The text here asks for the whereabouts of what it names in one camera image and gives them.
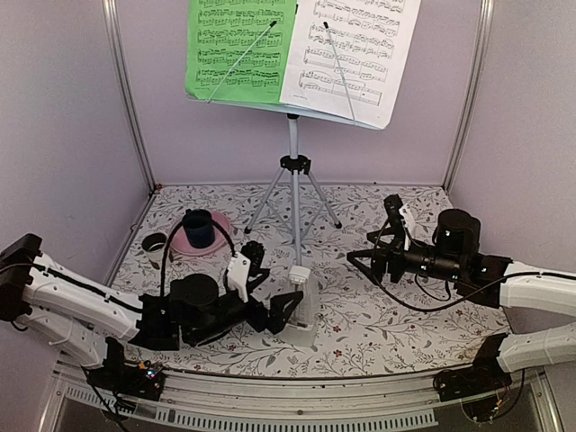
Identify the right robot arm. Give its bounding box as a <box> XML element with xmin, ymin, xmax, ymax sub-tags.
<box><xmin>346</xmin><ymin>209</ymin><xmax>575</xmax><ymax>392</ymax></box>

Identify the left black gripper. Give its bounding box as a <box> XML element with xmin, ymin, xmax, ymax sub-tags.
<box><xmin>187</xmin><ymin>286</ymin><xmax>303</xmax><ymax>347</ymax></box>

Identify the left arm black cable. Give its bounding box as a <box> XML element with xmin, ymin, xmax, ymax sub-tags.
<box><xmin>159</xmin><ymin>220</ymin><xmax>238</xmax><ymax>298</ymax></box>

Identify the white paper cup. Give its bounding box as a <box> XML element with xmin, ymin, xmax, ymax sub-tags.
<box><xmin>141</xmin><ymin>232</ymin><xmax>167</xmax><ymax>270</ymax></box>

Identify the pink plate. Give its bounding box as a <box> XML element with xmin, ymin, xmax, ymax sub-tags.
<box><xmin>170</xmin><ymin>209</ymin><xmax>230</xmax><ymax>257</ymax></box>

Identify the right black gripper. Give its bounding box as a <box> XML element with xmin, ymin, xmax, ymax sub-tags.
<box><xmin>346</xmin><ymin>227</ymin><xmax>464</xmax><ymax>286</ymax></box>

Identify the aluminium frame post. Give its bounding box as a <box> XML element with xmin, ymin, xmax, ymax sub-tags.
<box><xmin>102</xmin><ymin>0</ymin><xmax>157</xmax><ymax>194</ymax></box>
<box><xmin>442</xmin><ymin>0</ymin><xmax>494</xmax><ymax>195</ymax></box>

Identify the white perforated music stand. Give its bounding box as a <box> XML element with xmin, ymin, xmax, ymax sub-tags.
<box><xmin>201</xmin><ymin>101</ymin><xmax>382</xmax><ymax>248</ymax></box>

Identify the aluminium front rail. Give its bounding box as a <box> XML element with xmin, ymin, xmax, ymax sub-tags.
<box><xmin>39</xmin><ymin>355</ymin><xmax>575</xmax><ymax>431</ymax></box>

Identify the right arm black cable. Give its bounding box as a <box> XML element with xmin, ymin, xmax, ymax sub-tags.
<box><xmin>371</xmin><ymin>220</ymin><xmax>576</xmax><ymax>314</ymax></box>

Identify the white metronome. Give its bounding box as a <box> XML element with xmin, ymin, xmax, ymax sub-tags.
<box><xmin>278</xmin><ymin>265</ymin><xmax>320</xmax><ymax>347</ymax></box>

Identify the left aluminium frame post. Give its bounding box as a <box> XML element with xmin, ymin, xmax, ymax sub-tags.
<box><xmin>102</xmin><ymin>0</ymin><xmax>157</xmax><ymax>194</ymax></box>

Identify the green sheet music page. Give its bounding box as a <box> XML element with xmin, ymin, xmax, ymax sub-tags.
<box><xmin>184</xmin><ymin>0</ymin><xmax>297</xmax><ymax>104</ymax></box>

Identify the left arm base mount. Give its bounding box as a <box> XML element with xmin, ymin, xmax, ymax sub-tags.
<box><xmin>86</xmin><ymin>361</ymin><xmax>166</xmax><ymax>401</ymax></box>

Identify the white sheet music page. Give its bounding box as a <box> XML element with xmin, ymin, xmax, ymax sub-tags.
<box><xmin>280</xmin><ymin>0</ymin><xmax>420</xmax><ymax>130</ymax></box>

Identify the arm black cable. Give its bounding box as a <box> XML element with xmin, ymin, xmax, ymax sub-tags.
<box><xmin>159</xmin><ymin>220</ymin><xmax>238</xmax><ymax>298</ymax></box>
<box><xmin>371</xmin><ymin>220</ymin><xmax>576</xmax><ymax>314</ymax></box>

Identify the floral table mat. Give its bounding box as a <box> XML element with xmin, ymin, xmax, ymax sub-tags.
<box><xmin>111</xmin><ymin>184</ymin><xmax>509</xmax><ymax>379</ymax></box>

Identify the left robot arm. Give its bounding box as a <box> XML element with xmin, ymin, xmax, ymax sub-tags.
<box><xmin>1</xmin><ymin>234</ymin><xmax>303</xmax><ymax>391</ymax></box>

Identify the right aluminium frame post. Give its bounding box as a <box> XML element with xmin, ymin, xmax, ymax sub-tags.
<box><xmin>442</xmin><ymin>0</ymin><xmax>494</xmax><ymax>195</ymax></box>

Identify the dark blue mug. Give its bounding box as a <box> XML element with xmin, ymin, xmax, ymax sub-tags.
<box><xmin>182</xmin><ymin>209</ymin><xmax>215</xmax><ymax>249</ymax></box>

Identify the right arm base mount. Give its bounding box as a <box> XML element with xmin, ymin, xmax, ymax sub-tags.
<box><xmin>433</xmin><ymin>360</ymin><xmax>512</xmax><ymax>401</ymax></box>

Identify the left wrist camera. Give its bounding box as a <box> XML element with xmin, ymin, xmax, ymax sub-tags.
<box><xmin>224</xmin><ymin>240</ymin><xmax>265</xmax><ymax>302</ymax></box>

